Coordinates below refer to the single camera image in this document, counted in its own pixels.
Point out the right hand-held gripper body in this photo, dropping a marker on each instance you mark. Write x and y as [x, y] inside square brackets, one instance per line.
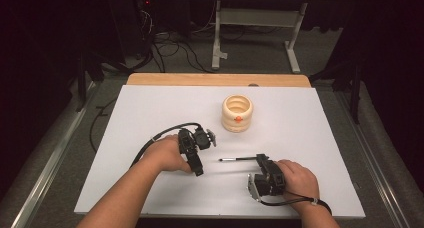
[270, 181]

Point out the white metal desk frame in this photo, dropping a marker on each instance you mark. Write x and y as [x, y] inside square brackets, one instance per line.
[256, 17]

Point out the white table board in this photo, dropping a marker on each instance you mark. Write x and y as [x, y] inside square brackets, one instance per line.
[293, 134]

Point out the person's right hand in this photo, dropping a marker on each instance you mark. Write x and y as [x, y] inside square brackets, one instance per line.
[300, 183]

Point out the cream ribbed pen holder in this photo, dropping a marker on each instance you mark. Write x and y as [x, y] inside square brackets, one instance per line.
[237, 118]

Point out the aluminium floor rail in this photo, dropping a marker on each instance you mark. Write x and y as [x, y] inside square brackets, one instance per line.
[376, 161]
[50, 168]

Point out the black metal stand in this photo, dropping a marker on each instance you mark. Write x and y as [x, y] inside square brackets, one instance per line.
[356, 88]
[82, 81]

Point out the dark computer tower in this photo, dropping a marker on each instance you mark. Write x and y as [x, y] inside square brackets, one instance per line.
[133, 24]

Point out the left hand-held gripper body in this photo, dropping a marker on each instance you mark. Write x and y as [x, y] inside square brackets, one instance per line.
[200, 139]

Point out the person's left hand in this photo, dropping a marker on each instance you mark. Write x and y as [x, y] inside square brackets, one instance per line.
[165, 154]

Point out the black pen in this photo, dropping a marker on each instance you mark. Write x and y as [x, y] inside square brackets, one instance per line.
[240, 158]

